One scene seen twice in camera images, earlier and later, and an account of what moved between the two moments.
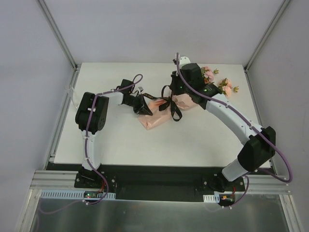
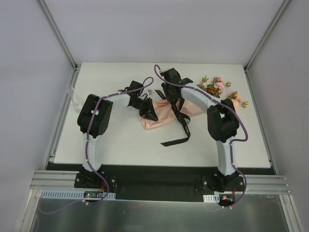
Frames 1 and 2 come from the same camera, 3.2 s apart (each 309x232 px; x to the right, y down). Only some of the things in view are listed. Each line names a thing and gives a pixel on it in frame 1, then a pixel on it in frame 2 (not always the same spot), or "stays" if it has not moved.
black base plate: [171, 182] stays
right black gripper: [174, 85] -> [172, 91]
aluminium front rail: [64, 179] stays
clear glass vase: [75, 96] stays
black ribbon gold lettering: [166, 94] -> [184, 118]
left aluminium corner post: [61, 41] stays
